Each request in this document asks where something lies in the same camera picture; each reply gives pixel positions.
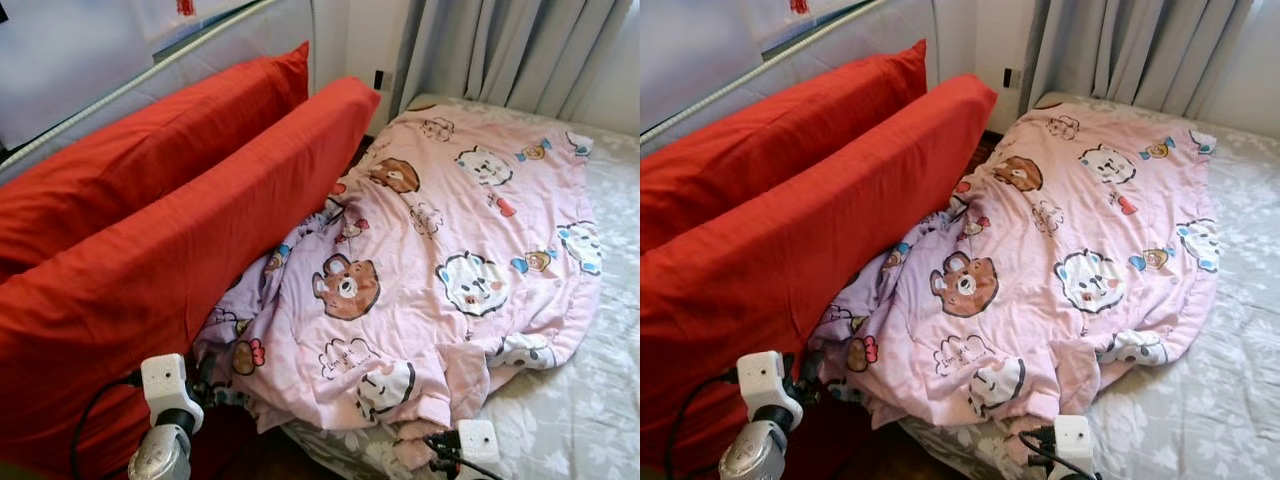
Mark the white quilted mattress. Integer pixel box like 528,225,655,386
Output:
0,0,316,186
640,0,941,156

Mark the grey pleated curtain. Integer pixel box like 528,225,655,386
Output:
395,0,636,121
1020,0,1256,119

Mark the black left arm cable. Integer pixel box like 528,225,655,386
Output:
70,372,146,480
665,370,741,480

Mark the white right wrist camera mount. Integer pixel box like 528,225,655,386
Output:
455,420,501,471
1052,415,1098,476

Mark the red fabric cushion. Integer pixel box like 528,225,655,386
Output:
0,40,311,283
640,38,929,251
0,75,383,479
640,72,999,479

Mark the pink cartoon print blanket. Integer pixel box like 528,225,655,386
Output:
808,100,1221,466
190,103,604,471

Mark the bed with grey floral sheet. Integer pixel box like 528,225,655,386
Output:
280,93,641,480
900,90,1280,480

